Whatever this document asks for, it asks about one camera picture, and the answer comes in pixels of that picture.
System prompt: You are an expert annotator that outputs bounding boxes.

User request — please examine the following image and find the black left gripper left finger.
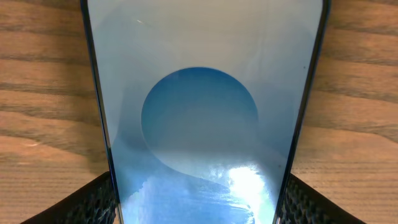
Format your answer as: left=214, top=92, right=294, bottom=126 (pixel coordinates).
left=21, top=171, right=118, bottom=224

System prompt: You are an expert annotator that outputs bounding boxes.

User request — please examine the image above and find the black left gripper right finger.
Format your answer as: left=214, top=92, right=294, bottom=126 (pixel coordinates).
left=276, top=174, right=365, bottom=224

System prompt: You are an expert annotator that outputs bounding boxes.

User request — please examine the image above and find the blue Galaxy smartphone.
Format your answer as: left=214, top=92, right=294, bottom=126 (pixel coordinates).
left=81, top=0, right=330, bottom=224

